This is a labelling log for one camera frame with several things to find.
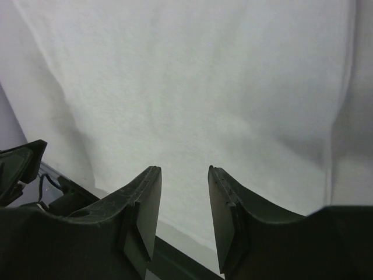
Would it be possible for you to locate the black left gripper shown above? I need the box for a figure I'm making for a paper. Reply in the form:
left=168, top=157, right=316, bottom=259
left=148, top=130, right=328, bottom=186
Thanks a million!
left=1, top=139, right=47, bottom=207

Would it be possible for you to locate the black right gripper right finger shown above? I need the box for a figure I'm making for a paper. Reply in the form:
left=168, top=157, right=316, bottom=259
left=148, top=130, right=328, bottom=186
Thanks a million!
left=208, top=166, right=372, bottom=279

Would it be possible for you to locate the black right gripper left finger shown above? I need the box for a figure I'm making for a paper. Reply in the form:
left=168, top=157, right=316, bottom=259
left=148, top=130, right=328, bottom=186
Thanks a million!
left=1, top=166, right=161, bottom=279

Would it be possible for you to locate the white terry towel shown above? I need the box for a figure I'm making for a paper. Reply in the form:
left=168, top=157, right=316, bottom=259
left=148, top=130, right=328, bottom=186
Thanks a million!
left=0, top=0, right=373, bottom=251

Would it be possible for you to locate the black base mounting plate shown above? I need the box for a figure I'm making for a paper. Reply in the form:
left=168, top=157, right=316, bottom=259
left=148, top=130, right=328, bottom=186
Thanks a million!
left=40, top=164, right=221, bottom=279

